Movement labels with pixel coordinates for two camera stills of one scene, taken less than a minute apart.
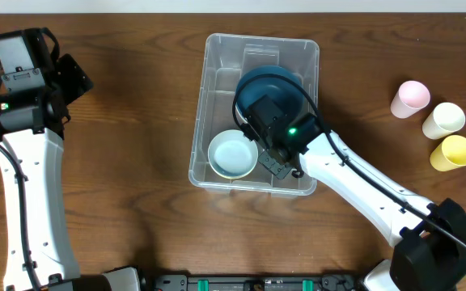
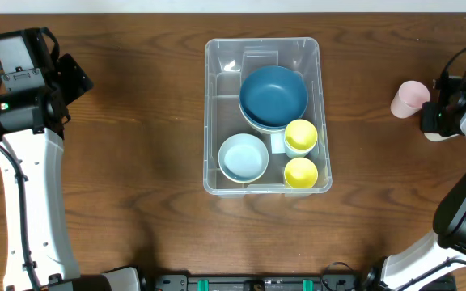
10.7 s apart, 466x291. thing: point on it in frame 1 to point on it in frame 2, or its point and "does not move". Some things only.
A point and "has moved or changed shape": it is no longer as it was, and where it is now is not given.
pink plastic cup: x=412 y=96 does not move
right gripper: x=273 y=164 to x=430 y=117
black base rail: x=182 y=283 does not move
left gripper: x=73 y=77 does not move
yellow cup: x=452 y=153 has moved or changed shape
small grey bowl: x=232 y=155 has moved or changed shape
